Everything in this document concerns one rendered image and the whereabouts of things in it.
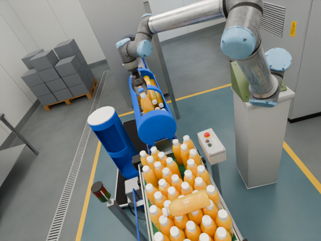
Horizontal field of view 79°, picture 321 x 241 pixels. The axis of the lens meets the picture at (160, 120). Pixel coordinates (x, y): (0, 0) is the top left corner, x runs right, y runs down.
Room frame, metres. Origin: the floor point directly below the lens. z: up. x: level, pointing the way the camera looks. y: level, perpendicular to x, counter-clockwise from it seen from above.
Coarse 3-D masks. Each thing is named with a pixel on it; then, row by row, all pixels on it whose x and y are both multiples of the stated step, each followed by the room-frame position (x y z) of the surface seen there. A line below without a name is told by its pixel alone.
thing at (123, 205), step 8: (128, 120) 2.69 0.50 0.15; (128, 128) 2.49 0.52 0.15; (136, 128) 2.42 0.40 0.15; (136, 136) 2.23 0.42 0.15; (136, 144) 2.06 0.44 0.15; (144, 144) 2.01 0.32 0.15; (120, 176) 1.61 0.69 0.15; (120, 184) 1.50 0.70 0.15; (120, 192) 1.39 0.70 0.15; (120, 200) 1.28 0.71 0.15
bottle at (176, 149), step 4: (180, 144) 0.89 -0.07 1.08; (172, 148) 0.89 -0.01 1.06; (176, 148) 0.87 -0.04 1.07; (180, 148) 0.87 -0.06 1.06; (176, 152) 0.87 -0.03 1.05; (176, 156) 0.87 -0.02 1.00; (180, 156) 0.86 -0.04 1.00; (176, 160) 0.88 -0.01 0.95; (180, 160) 0.86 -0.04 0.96; (180, 164) 0.87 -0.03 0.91
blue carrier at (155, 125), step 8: (144, 72) 1.93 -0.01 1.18; (152, 88) 1.48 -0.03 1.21; (136, 96) 1.46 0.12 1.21; (136, 104) 1.34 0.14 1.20; (136, 112) 1.26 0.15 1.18; (152, 112) 1.11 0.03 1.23; (160, 112) 1.10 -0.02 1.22; (168, 112) 1.13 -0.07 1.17; (136, 120) 1.19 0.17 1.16; (144, 120) 1.07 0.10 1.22; (152, 120) 1.08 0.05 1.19; (160, 120) 1.07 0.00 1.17; (168, 120) 1.07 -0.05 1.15; (144, 128) 1.07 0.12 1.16; (152, 128) 1.07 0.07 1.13; (160, 128) 1.07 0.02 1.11; (168, 128) 1.07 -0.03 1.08; (176, 128) 1.07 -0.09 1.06; (144, 136) 1.07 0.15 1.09; (152, 136) 1.07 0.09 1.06; (160, 136) 1.07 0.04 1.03; (168, 136) 1.07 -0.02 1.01; (152, 144) 1.07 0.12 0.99
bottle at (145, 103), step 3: (141, 99) 1.18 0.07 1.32; (144, 99) 1.17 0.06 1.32; (147, 99) 1.17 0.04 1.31; (141, 102) 1.17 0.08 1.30; (144, 102) 1.16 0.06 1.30; (147, 102) 1.16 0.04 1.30; (150, 102) 1.17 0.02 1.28; (141, 105) 1.18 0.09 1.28; (144, 105) 1.16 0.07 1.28; (147, 105) 1.15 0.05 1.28; (150, 105) 1.16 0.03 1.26; (144, 108) 1.16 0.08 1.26; (147, 108) 1.15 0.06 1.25; (150, 108) 1.16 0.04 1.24; (144, 111) 1.17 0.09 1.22; (147, 111) 1.15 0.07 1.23
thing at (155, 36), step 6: (144, 6) 2.48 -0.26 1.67; (150, 12) 2.48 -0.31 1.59; (156, 36) 2.48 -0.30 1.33; (156, 42) 2.48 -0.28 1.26; (156, 48) 2.49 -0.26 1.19; (162, 54) 2.48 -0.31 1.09; (162, 60) 2.48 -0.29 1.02; (162, 66) 2.48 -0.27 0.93; (168, 78) 2.48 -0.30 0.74; (168, 84) 2.48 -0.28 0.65; (168, 90) 2.50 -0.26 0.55; (174, 102) 2.48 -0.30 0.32; (174, 108) 2.48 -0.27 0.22
